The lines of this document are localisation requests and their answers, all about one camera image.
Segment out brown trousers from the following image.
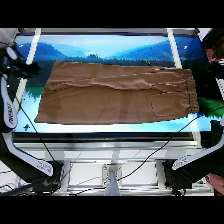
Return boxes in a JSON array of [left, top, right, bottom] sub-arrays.
[[34, 61, 201, 126]]

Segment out heap of clothes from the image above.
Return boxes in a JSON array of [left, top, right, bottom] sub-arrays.
[[200, 28, 224, 62]]

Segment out silver frame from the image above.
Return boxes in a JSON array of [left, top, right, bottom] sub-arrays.
[[0, 139, 215, 197]]

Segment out black cable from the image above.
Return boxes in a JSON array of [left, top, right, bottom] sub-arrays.
[[14, 98, 58, 164], [116, 104, 224, 183]]

